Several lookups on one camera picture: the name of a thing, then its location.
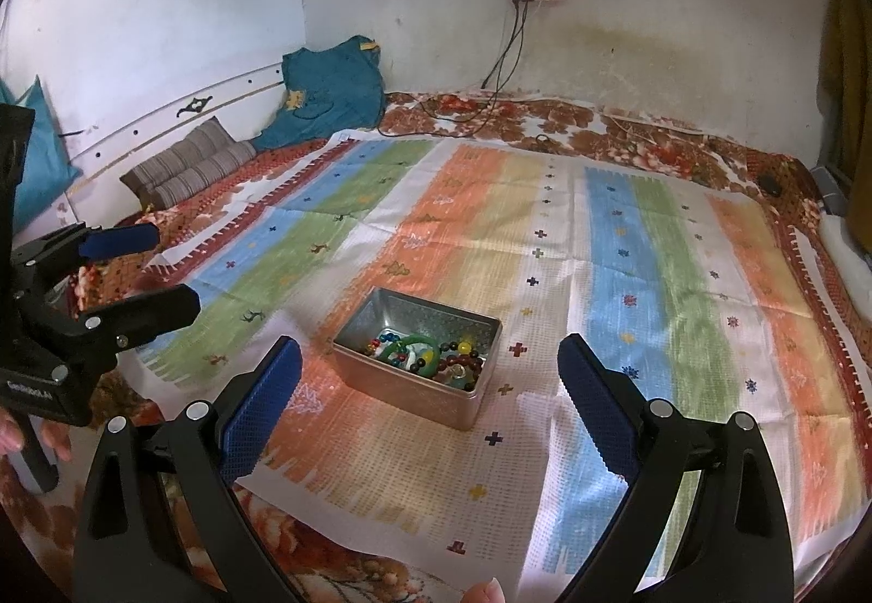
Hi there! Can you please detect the person's toe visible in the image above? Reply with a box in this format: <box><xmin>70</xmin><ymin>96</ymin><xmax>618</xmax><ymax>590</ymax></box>
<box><xmin>463</xmin><ymin>578</ymin><xmax>506</xmax><ymax>603</ymax></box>

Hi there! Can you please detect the red bead bracelet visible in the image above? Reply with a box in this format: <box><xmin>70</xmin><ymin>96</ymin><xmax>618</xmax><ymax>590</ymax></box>
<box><xmin>434</xmin><ymin>350</ymin><xmax>486</xmax><ymax>391</ymax></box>

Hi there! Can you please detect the yellow curtain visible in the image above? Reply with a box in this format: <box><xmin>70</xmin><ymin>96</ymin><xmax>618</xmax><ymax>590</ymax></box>
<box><xmin>817</xmin><ymin>0</ymin><xmax>872</xmax><ymax>236</ymax></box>

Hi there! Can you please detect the black power cable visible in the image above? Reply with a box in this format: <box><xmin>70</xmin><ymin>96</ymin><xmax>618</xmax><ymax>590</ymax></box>
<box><xmin>470</xmin><ymin>0</ymin><xmax>531</xmax><ymax>120</ymax></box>
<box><xmin>415</xmin><ymin>0</ymin><xmax>522</xmax><ymax>138</ymax></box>

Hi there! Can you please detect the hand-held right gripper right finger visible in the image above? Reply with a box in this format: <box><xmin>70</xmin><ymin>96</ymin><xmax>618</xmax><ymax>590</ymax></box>
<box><xmin>557</xmin><ymin>332</ymin><xmax>798</xmax><ymax>603</ymax></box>

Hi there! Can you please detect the small multicoloured bead bracelet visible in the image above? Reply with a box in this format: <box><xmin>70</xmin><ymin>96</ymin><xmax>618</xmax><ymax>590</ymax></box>
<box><xmin>364</xmin><ymin>333</ymin><xmax>404</xmax><ymax>360</ymax></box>

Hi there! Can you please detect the green bangle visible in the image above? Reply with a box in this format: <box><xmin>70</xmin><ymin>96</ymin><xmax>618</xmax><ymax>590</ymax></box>
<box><xmin>381</xmin><ymin>335</ymin><xmax>441</xmax><ymax>376</ymax></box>

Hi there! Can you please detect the white cushion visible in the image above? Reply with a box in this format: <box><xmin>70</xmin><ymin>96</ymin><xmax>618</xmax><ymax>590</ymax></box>
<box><xmin>817</xmin><ymin>211</ymin><xmax>872</xmax><ymax>278</ymax></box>

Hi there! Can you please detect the yellow and dark bead bracelet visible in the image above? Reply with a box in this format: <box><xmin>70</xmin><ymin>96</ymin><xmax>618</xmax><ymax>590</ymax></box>
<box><xmin>409</xmin><ymin>337</ymin><xmax>479</xmax><ymax>387</ymax></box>

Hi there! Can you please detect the person's left hand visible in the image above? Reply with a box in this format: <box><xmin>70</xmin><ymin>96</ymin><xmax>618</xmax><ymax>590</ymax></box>
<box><xmin>0</xmin><ymin>412</ymin><xmax>73</xmax><ymax>462</ymax></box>

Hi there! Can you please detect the striped pastel cloth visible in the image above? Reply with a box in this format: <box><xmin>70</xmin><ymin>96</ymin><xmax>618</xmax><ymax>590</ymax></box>
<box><xmin>136</xmin><ymin>130</ymin><xmax>872</xmax><ymax>585</ymax></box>

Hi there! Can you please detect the grey box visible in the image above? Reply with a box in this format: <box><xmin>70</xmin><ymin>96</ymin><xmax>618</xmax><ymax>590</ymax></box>
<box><xmin>809</xmin><ymin>166</ymin><xmax>850</xmax><ymax>216</ymax></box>

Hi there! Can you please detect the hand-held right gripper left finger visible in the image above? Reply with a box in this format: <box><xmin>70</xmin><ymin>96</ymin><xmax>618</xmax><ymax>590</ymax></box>
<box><xmin>71</xmin><ymin>335</ymin><xmax>304</xmax><ymax>603</ymax></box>

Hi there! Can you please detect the white bed headboard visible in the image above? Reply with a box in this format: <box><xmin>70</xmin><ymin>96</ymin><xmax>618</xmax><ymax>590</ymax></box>
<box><xmin>0</xmin><ymin>62</ymin><xmax>288</xmax><ymax>236</ymax></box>

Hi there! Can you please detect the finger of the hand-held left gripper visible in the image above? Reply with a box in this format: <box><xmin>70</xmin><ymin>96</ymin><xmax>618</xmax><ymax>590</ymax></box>
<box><xmin>14</xmin><ymin>223</ymin><xmax>161</xmax><ymax>267</ymax></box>
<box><xmin>46</xmin><ymin>284</ymin><xmax>202</xmax><ymax>373</ymax></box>

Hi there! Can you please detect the silver metal tin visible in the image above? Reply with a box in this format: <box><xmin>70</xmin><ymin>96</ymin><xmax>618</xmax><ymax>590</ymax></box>
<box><xmin>331</xmin><ymin>286</ymin><xmax>504</xmax><ymax>433</ymax></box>

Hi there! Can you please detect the teal pillow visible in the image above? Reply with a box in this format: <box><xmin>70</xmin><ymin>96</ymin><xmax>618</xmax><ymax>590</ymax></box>
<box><xmin>0</xmin><ymin>75</ymin><xmax>84</xmax><ymax>234</ymax></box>

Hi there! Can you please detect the brown striped folded cushion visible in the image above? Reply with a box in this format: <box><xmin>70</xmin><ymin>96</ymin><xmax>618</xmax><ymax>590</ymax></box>
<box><xmin>120</xmin><ymin>116</ymin><xmax>257</xmax><ymax>210</ymax></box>

